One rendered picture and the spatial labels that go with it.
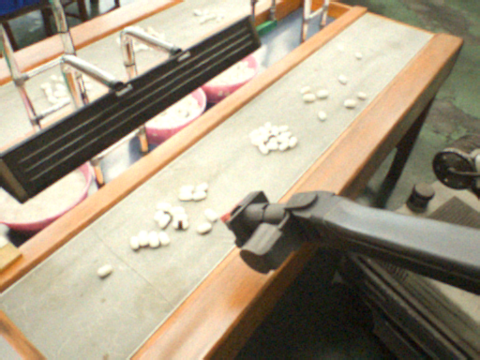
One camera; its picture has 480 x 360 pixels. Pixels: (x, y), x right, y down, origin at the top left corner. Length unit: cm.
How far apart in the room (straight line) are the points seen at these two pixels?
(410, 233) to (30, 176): 53
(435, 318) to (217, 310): 78
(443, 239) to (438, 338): 98
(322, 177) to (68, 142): 64
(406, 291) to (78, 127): 110
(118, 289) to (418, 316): 92
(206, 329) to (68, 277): 32
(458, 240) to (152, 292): 62
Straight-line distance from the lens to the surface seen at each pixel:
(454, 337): 142
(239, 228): 75
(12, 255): 99
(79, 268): 97
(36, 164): 69
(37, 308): 95
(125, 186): 106
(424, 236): 48
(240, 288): 87
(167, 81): 81
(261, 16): 188
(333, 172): 111
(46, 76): 158
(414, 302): 143
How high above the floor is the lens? 152
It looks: 46 degrees down
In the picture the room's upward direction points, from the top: 3 degrees clockwise
